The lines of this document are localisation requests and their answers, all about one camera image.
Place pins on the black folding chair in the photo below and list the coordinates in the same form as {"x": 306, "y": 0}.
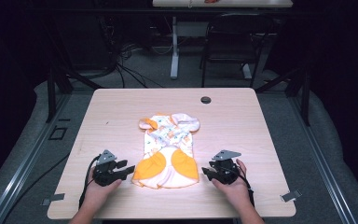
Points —
{"x": 234, "y": 40}

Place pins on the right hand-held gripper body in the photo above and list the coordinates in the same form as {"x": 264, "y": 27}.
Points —
{"x": 225, "y": 170}

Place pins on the white and orange baby garment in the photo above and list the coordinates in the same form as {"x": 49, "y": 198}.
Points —
{"x": 167, "y": 149}

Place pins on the white desk leg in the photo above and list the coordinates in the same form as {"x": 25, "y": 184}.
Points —
{"x": 174, "y": 53}

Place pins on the aluminium floor rail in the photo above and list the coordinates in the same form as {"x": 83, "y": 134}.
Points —
{"x": 320, "y": 158}
{"x": 28, "y": 161}

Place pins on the black metal stand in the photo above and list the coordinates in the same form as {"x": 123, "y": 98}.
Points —
{"x": 52, "y": 90}
{"x": 304, "y": 93}

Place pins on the grey metal table bracket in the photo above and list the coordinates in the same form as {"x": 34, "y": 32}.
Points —
{"x": 54, "y": 198}
{"x": 290, "y": 195}

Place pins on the person's left hand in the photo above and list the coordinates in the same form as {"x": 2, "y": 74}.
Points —
{"x": 101, "y": 193}

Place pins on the person's right hand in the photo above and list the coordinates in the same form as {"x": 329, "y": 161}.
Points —
{"x": 234, "y": 191}

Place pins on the orange object on desk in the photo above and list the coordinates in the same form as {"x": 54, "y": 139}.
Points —
{"x": 211, "y": 1}

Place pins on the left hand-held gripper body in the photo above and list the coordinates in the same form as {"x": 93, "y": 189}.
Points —
{"x": 105, "y": 174}

